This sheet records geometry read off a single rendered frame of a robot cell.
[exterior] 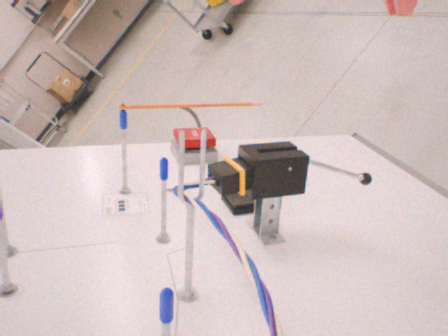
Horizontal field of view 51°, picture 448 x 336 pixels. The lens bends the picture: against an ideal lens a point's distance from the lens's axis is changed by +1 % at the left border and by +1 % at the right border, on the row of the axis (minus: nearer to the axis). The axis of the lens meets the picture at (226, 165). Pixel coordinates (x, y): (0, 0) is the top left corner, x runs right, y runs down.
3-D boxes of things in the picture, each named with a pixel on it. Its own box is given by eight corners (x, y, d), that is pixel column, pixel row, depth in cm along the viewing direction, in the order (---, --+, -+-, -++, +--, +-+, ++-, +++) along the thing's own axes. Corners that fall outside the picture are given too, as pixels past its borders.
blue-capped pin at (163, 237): (172, 242, 45) (174, 160, 42) (157, 244, 45) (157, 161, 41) (169, 234, 46) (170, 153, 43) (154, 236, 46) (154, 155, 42)
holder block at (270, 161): (305, 194, 45) (310, 156, 43) (251, 200, 43) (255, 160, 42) (285, 176, 49) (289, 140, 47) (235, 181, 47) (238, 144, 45)
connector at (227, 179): (265, 185, 44) (266, 166, 43) (219, 197, 42) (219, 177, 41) (250, 173, 46) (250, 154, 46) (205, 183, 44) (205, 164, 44)
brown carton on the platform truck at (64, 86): (76, 84, 776) (57, 71, 760) (85, 82, 729) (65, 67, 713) (62, 104, 767) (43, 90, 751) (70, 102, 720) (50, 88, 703)
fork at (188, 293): (196, 286, 39) (203, 125, 34) (202, 299, 38) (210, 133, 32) (173, 290, 38) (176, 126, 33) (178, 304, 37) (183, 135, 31)
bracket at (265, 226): (285, 241, 46) (291, 197, 44) (263, 245, 46) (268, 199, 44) (266, 219, 50) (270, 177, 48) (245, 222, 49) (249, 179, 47)
